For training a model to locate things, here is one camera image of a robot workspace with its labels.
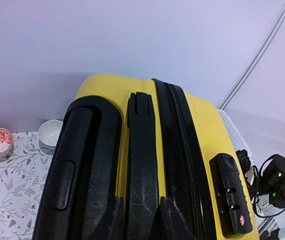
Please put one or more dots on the yellow Pikachu suitcase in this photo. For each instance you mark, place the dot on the yellow Pikachu suitcase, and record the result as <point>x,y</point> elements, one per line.
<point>144,139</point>

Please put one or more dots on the white ceramic cup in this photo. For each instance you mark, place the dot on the white ceramic cup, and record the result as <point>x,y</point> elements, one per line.
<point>48,134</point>

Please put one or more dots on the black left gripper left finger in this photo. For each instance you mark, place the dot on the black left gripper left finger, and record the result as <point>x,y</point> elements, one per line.
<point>104,219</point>

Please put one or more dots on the floral table mat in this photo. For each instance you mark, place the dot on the floral table mat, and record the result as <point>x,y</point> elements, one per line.
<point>23,175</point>

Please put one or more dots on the white plastic basket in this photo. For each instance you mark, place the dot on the white plastic basket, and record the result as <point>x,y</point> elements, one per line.
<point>235,136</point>

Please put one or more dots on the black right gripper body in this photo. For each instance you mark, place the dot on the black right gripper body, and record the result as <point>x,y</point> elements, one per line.
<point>267,180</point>

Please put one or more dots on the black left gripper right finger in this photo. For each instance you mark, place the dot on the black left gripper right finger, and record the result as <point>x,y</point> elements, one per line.
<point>172,223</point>

